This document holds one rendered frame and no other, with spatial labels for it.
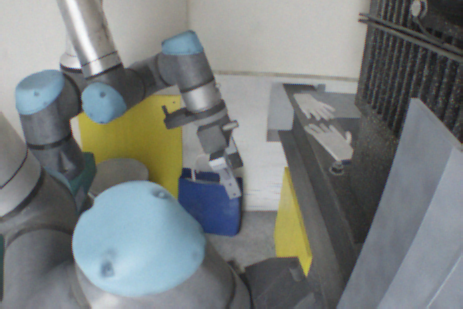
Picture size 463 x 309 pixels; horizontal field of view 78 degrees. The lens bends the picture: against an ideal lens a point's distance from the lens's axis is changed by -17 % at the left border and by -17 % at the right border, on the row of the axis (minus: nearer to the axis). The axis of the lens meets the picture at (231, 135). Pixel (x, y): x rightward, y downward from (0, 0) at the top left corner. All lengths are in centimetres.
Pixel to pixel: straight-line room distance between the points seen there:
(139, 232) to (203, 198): 132
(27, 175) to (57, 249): 7
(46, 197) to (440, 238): 34
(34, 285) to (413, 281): 31
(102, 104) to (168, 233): 42
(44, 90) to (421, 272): 69
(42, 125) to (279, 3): 104
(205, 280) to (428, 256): 19
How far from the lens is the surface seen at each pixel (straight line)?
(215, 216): 156
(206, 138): 64
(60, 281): 24
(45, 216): 31
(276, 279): 31
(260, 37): 144
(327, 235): 109
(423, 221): 31
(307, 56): 150
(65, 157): 79
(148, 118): 150
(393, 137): 66
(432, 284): 32
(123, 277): 19
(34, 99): 73
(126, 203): 21
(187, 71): 64
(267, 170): 164
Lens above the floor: 116
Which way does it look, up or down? 28 degrees down
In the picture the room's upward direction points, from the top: 2 degrees clockwise
